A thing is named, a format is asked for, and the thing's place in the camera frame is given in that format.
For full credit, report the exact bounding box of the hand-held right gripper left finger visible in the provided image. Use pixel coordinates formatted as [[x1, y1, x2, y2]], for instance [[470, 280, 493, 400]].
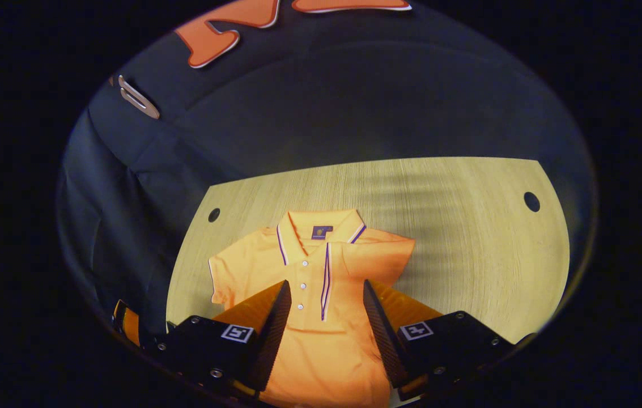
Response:
[[156, 279, 293, 398]]

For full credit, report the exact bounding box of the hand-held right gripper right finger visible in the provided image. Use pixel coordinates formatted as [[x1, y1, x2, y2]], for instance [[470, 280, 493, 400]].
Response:
[[362, 279, 525, 403]]

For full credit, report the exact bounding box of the orange polo T-shirt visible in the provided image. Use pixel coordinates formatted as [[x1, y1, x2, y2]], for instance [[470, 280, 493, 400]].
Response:
[[209, 209, 416, 408]]

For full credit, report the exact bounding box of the black backdrop cloth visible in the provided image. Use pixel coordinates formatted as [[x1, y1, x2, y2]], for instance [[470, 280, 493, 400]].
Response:
[[57, 0, 599, 341]]

